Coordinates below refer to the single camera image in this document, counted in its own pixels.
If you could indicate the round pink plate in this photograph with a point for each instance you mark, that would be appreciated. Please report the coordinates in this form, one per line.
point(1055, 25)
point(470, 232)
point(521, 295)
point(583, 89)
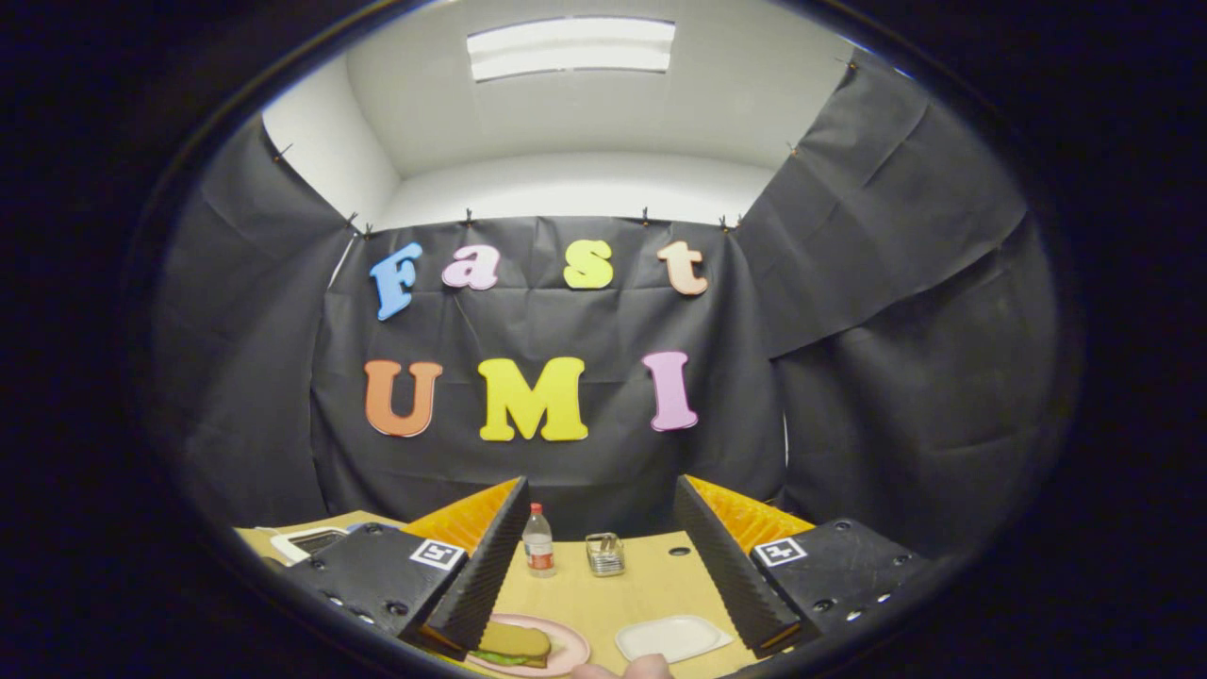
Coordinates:
point(570, 646)

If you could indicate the ceiling light panel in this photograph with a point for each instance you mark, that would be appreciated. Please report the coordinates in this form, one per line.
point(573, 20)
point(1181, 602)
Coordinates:
point(570, 47)

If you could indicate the white toaster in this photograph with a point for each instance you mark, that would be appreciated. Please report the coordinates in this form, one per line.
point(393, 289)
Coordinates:
point(311, 542)

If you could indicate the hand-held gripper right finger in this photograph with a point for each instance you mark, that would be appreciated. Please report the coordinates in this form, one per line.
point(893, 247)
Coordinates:
point(721, 566)

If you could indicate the clear plastic water bottle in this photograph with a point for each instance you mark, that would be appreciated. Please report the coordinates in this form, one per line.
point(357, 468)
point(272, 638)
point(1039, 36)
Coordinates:
point(538, 547)

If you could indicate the brown toasted bread slice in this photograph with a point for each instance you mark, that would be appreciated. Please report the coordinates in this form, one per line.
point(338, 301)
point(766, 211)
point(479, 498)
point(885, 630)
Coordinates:
point(517, 639)

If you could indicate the white square plate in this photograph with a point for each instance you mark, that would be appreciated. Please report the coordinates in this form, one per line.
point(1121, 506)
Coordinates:
point(669, 638)

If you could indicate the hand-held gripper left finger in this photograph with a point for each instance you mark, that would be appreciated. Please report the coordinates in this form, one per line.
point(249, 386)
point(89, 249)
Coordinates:
point(476, 580)

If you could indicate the green lettuce leaf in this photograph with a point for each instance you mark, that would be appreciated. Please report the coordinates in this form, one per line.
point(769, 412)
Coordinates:
point(495, 657)

